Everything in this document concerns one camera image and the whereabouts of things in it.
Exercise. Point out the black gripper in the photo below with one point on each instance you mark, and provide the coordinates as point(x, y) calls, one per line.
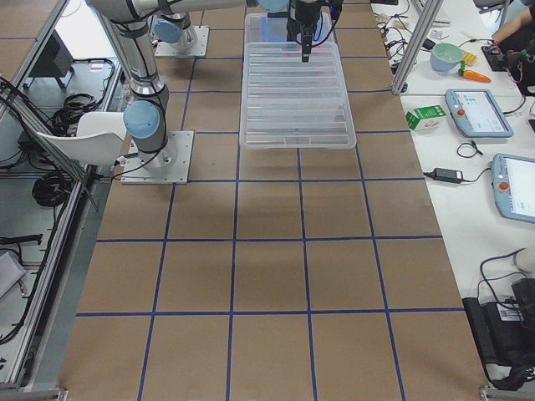
point(302, 16)

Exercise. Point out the clear plastic box lid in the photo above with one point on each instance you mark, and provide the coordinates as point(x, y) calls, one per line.
point(289, 104)

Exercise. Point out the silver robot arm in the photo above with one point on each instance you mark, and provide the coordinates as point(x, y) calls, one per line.
point(145, 118)

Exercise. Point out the green bowl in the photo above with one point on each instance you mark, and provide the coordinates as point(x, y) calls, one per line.
point(445, 56)

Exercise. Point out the green white carton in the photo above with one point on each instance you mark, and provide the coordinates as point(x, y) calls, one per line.
point(424, 118)

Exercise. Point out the toy corn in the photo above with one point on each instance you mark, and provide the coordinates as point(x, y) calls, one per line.
point(469, 59)

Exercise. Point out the toy carrot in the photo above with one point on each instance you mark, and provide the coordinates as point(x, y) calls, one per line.
point(474, 76)

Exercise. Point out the blue teach pendant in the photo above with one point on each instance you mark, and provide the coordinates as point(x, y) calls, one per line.
point(476, 114)
point(513, 186)

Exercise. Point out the black joystick controller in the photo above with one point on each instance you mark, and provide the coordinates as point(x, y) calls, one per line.
point(496, 58)

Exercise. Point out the black power adapter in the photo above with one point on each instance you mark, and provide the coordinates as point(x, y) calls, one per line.
point(445, 175)

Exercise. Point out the white chair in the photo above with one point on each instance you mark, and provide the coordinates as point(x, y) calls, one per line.
point(98, 140)

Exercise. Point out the black device on desk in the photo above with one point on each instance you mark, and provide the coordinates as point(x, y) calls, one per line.
point(504, 333)

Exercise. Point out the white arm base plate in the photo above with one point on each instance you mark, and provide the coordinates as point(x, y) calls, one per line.
point(181, 43)
point(170, 166)

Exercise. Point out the aluminium frame post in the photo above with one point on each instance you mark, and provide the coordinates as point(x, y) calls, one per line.
point(417, 38)

